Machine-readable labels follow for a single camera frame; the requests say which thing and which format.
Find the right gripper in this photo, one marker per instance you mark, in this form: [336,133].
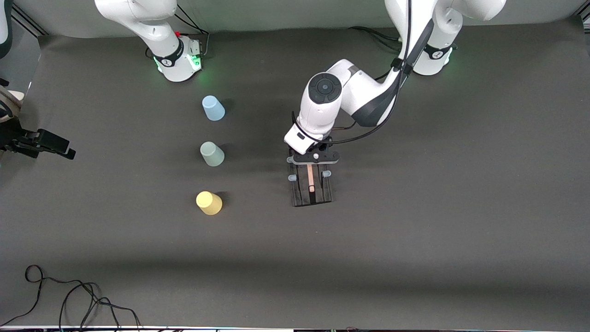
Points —
[19,139]

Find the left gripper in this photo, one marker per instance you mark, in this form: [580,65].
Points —
[300,190]

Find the pale green plastic cup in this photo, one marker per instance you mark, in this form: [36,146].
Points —
[212,154]

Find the yellow plastic cup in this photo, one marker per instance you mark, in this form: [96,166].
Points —
[209,203]

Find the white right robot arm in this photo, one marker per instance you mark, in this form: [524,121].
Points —
[156,32]

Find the light blue plastic cup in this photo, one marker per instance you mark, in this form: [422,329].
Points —
[213,109]

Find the dark grey table mat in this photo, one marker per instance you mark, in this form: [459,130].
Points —
[415,240]

